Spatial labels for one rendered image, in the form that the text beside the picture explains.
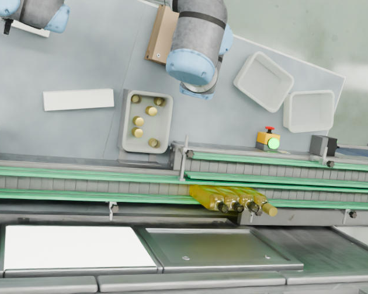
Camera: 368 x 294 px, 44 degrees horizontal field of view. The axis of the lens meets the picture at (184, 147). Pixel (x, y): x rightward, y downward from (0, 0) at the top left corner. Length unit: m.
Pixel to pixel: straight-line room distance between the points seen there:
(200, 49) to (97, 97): 0.68
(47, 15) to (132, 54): 0.60
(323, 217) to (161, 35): 1.05
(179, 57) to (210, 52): 0.07
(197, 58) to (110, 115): 0.74
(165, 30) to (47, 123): 0.54
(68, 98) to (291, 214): 1.03
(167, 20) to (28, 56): 0.50
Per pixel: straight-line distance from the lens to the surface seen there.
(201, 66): 1.06
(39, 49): 1.69
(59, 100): 1.65
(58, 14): 1.21
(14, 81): 1.70
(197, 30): 1.07
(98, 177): 1.55
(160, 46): 1.66
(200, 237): 1.60
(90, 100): 1.66
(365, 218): 2.25
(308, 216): 2.05
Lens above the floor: 2.44
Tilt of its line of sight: 67 degrees down
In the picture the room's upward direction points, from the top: 119 degrees clockwise
